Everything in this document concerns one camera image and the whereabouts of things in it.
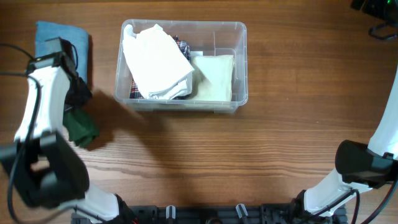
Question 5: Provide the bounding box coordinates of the dark green cloth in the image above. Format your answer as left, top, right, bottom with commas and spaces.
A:
63, 108, 100, 148

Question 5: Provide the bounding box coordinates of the blue cloth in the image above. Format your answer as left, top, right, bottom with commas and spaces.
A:
34, 21, 90, 84

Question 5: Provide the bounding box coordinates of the red navy plaid cloth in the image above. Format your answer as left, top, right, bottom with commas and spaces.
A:
129, 35, 191, 99

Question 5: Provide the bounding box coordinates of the white cloth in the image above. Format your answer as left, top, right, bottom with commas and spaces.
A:
122, 24, 194, 100

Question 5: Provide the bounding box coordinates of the clear plastic storage container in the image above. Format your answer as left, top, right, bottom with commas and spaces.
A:
114, 19, 249, 113

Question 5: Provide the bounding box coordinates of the cream cloth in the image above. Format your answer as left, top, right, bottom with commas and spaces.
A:
185, 55, 234, 112

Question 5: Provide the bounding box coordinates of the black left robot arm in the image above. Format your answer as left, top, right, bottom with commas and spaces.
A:
1, 37, 139, 223

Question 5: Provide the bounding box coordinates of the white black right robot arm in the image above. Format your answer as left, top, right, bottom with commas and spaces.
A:
289, 83, 397, 223

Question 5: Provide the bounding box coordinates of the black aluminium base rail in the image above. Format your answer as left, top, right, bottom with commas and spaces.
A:
70, 203, 348, 224

